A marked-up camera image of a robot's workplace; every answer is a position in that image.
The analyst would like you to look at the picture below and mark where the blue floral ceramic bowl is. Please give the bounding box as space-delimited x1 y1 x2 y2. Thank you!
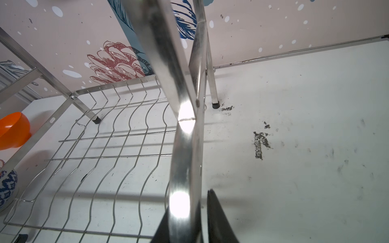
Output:
1 160 18 211

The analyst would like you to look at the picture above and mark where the orange plastic bowl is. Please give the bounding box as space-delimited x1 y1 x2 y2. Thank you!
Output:
1 112 31 150

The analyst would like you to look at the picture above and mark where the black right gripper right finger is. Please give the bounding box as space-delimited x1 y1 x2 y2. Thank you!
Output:
207 189 239 243

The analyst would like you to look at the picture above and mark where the stainless steel dish rack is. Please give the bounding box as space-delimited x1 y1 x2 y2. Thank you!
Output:
1 1 219 243

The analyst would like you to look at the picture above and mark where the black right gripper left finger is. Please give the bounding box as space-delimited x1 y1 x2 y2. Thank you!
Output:
151 208 170 243

